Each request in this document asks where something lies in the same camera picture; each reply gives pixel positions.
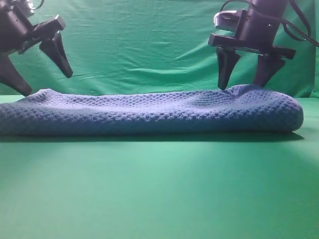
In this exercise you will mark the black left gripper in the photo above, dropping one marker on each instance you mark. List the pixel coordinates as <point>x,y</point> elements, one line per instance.
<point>17,34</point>

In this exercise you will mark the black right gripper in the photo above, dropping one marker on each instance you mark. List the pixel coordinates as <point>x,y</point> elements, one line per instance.
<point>256,31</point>

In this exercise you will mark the blue waffle-weave towel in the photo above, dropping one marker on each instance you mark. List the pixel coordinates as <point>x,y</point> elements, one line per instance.
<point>238,108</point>

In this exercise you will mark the green backdrop cloth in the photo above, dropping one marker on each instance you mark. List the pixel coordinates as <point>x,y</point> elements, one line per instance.
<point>128,47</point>

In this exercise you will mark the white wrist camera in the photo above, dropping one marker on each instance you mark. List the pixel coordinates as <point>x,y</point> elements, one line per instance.
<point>227,20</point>

